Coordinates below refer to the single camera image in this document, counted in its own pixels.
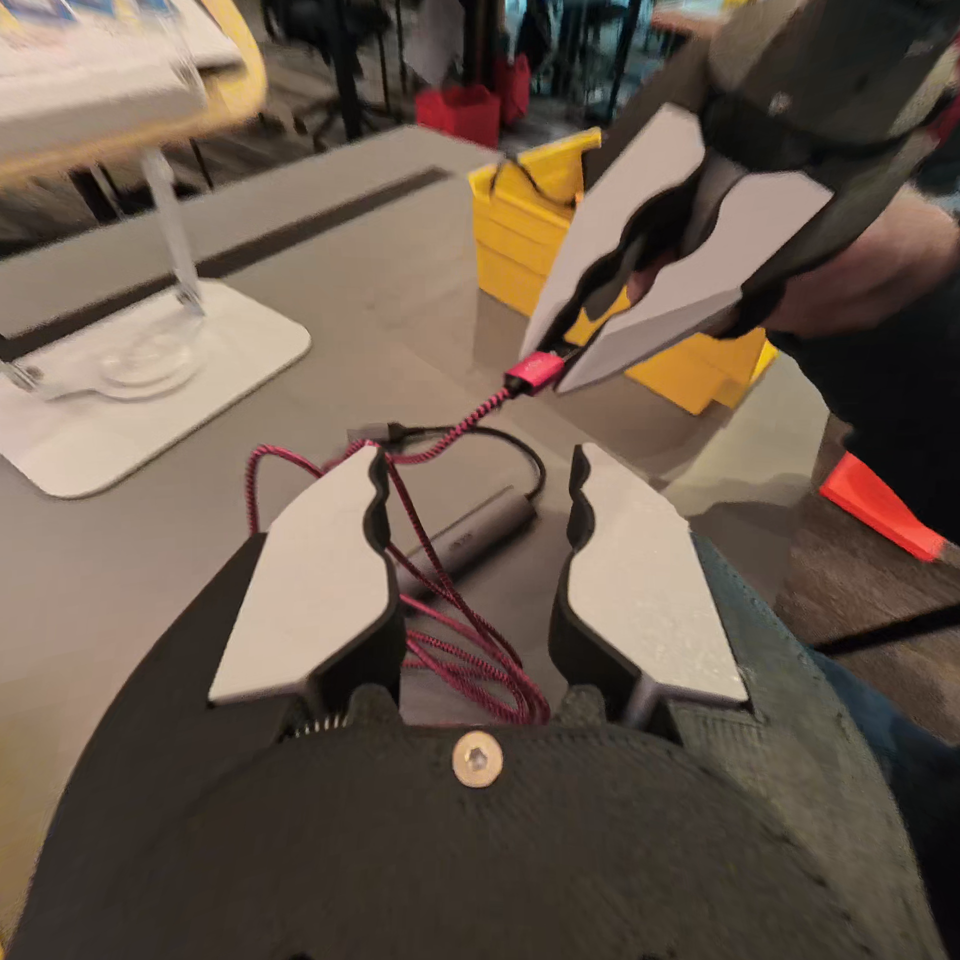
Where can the person's leg in jeans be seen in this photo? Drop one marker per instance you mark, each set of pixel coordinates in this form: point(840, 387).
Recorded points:
point(922, 787)

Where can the red floor bin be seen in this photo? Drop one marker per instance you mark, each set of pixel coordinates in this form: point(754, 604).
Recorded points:
point(457, 116)
point(514, 86)

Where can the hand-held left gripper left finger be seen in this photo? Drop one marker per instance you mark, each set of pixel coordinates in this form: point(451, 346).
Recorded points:
point(315, 585)

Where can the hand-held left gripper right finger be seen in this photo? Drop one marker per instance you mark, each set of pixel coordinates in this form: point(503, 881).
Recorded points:
point(645, 592)

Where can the person's right forearm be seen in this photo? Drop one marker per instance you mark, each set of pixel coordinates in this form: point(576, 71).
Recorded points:
point(900, 412)

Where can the white metal stand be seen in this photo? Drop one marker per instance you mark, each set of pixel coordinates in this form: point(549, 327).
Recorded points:
point(247, 337)

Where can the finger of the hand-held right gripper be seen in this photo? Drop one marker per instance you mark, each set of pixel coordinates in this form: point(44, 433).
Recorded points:
point(720, 277)
point(622, 202)

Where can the yellow plastic bin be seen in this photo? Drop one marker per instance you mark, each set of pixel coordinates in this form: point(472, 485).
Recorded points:
point(517, 247)

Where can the black metal bar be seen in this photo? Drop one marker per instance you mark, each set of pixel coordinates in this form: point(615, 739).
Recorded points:
point(892, 630)

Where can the person's right hand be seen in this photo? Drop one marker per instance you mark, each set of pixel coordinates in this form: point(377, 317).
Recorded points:
point(862, 277)

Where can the orange traffic cone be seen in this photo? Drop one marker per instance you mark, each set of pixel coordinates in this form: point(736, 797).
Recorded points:
point(877, 510)

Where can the printed instruction sheet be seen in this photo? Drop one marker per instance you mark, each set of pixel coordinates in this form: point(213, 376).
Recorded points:
point(75, 75)

